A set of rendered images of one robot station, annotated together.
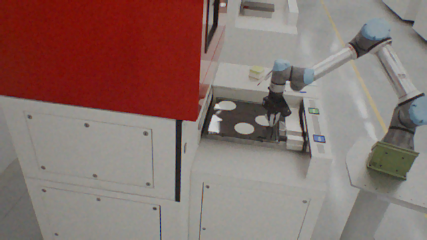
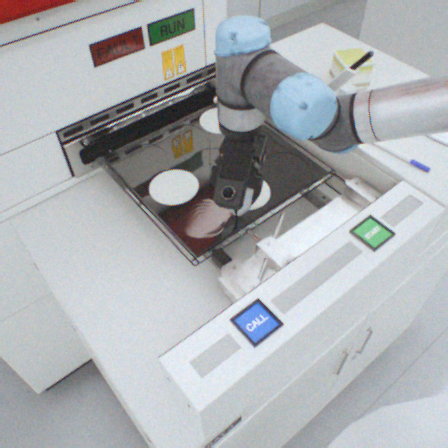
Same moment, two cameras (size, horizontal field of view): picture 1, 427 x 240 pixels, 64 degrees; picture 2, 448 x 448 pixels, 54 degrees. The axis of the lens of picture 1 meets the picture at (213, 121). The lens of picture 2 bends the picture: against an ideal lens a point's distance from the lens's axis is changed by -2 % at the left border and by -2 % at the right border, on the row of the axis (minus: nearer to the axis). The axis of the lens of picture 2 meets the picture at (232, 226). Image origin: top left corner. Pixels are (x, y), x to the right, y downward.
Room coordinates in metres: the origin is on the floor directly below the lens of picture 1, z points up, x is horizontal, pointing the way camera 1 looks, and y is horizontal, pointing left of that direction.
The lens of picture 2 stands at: (1.11, -0.69, 1.54)
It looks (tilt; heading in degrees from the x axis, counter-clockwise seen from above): 50 degrees down; 45
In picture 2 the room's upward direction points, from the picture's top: straight up
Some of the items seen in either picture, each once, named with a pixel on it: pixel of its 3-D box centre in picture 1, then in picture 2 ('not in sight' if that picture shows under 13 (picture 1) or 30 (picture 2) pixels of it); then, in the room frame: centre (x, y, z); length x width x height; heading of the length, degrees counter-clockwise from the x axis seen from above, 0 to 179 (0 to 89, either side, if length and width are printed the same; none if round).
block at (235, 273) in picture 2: (295, 140); (243, 281); (1.42, -0.42, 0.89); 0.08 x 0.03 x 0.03; 84
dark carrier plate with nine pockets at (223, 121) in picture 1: (244, 118); (213, 164); (1.58, -0.17, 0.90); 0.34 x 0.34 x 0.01; 84
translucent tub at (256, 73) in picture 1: (256, 73); (351, 69); (1.95, -0.24, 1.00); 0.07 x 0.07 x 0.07; 58
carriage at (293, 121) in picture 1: (292, 127); (305, 245); (1.57, -0.43, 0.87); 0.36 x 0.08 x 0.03; 174
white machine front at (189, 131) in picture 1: (198, 111); (67, 102); (1.41, 0.08, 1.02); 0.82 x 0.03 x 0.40; 174
